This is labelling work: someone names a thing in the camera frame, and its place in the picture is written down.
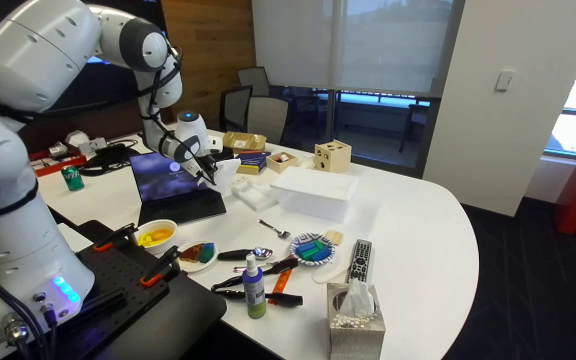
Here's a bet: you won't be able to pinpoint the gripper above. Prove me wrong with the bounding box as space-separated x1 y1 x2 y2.
182 137 219 186

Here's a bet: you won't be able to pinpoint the white napkin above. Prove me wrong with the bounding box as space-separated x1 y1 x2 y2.
203 158 242 196

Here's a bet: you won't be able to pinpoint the black laptop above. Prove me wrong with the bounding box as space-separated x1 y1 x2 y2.
129 151 228 227

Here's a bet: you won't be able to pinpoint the small open wooden box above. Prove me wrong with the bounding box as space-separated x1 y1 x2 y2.
266 151 300 175

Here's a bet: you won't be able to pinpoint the blue and yellow box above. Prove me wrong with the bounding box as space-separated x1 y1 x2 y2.
236 149 273 175

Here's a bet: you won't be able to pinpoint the tan cardboard box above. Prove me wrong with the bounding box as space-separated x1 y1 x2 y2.
222 131 268 155

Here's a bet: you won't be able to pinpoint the white foam tray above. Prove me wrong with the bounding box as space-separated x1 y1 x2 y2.
231 178 279 212

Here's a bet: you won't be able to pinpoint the white bowl with yellow food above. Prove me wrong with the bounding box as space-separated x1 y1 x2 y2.
135 219 179 255

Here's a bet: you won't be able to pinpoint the white plate with toy food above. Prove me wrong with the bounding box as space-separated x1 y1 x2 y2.
176 241 219 274

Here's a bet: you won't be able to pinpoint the group of office chairs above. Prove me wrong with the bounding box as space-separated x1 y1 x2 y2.
218 66 290 146

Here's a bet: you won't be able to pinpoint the metal spoon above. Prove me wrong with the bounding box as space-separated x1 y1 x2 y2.
257 218 292 239

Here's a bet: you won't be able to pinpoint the black and orange clamp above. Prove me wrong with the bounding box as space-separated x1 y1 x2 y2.
92 223 139 253
140 244 180 289

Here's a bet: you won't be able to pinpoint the white plastic lidded container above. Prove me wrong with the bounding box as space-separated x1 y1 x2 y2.
269 165 360 224

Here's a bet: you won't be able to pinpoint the patterned blue bowl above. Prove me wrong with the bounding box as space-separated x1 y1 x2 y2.
288 232 337 267

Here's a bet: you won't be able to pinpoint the white power adapter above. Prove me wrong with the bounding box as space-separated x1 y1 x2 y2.
65 130 108 156

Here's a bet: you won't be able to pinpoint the wooden shape sorter cube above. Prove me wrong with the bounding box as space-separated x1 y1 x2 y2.
313 139 353 175

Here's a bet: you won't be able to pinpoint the spray bottle with green base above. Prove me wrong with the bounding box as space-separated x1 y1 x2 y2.
241 253 268 320

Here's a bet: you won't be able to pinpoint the green toy block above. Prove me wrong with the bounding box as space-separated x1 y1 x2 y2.
300 240 327 261

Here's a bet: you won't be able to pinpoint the green soda can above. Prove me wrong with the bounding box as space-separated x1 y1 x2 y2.
61 165 86 192

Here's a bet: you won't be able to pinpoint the orange ruler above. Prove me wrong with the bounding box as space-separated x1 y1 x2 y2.
267 256 295 306

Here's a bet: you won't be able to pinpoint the blue toy block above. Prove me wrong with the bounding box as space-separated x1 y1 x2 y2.
295 241 333 263

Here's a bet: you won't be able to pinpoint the black tongs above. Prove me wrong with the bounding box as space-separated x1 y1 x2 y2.
210 257 304 309

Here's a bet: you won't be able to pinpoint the red tray with parts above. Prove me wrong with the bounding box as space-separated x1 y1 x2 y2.
28 145 88 177

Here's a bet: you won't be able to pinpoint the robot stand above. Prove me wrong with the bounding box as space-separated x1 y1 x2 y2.
43 205 228 360

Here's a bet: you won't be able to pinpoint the white cutting board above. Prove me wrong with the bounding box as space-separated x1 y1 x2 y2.
311 248 358 285

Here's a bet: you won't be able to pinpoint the black remote control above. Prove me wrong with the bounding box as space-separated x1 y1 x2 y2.
346 238 373 285

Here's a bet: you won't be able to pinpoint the window with roller blinds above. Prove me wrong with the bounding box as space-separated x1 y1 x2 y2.
251 0 467 173

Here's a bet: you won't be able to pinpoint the dark chair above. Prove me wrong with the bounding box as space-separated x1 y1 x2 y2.
398 102 432 154

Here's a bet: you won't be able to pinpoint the grey tissue box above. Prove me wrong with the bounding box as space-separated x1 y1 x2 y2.
326 278 387 360

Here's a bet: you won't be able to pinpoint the black handled spoon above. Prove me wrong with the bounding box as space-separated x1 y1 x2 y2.
216 246 274 262

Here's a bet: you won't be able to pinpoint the heap of black cables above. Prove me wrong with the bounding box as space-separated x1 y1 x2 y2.
78 139 142 177

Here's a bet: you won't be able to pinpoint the white wall switch plate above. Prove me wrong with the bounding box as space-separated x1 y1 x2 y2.
496 70 515 92

